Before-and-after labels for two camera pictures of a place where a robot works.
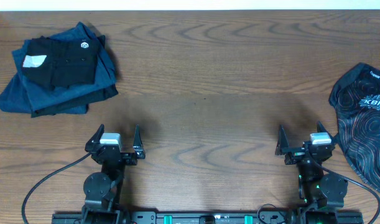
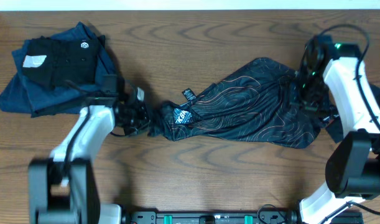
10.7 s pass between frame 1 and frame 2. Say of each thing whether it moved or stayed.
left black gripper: moved
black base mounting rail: stayed
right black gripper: moved
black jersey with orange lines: moved
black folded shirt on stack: stayed
